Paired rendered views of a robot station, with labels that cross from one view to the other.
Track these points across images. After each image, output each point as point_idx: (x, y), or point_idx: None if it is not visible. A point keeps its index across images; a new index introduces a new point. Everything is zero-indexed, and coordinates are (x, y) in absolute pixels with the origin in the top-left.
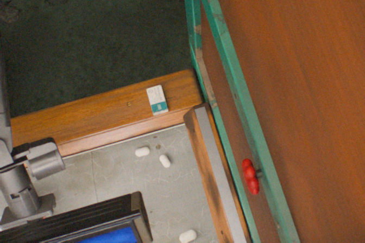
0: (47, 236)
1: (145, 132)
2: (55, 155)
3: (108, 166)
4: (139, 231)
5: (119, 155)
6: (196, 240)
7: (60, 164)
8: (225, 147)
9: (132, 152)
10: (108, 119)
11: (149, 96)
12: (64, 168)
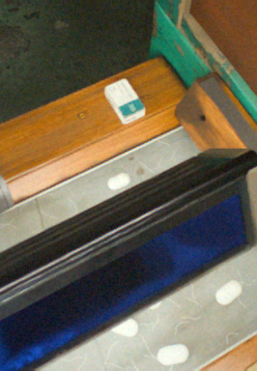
0: (64, 245)
1: (115, 155)
2: None
3: (70, 215)
4: (253, 207)
5: (83, 196)
6: (242, 297)
7: (5, 192)
8: None
9: (101, 187)
10: (54, 142)
11: (112, 97)
12: (12, 204)
